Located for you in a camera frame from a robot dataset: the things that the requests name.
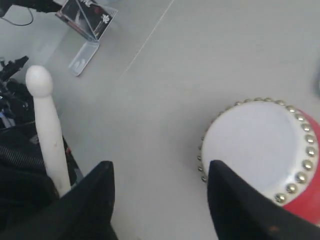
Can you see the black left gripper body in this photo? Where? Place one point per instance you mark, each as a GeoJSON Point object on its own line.
{"type": "Point", "coordinates": [25, 187]}

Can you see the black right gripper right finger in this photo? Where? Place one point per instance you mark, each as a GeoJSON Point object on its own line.
{"type": "Point", "coordinates": [239, 212]}

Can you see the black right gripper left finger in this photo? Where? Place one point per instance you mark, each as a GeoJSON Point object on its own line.
{"type": "Point", "coordinates": [85, 212]}

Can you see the short wooden drumstick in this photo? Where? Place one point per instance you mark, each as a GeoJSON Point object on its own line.
{"type": "Point", "coordinates": [40, 85]}

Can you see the red small drum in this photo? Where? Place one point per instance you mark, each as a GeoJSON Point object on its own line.
{"type": "Point", "coordinates": [273, 146]}

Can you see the clear plastic case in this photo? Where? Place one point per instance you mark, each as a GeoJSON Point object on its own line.
{"type": "Point", "coordinates": [90, 19]}

